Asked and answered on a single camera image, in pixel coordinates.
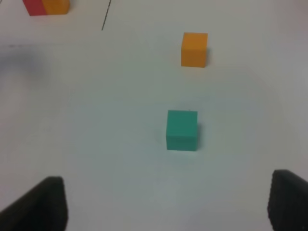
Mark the green block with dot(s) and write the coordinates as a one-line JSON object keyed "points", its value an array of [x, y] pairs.
{"points": [[182, 130]]}

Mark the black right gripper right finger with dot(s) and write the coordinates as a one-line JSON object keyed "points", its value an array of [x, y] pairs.
{"points": [[288, 202]]}

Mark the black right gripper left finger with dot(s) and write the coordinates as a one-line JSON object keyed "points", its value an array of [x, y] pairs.
{"points": [[43, 208]]}

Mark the orange template block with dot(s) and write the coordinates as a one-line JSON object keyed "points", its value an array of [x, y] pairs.
{"points": [[56, 7]]}

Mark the red template block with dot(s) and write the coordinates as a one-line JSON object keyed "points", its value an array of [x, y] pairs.
{"points": [[35, 7]]}

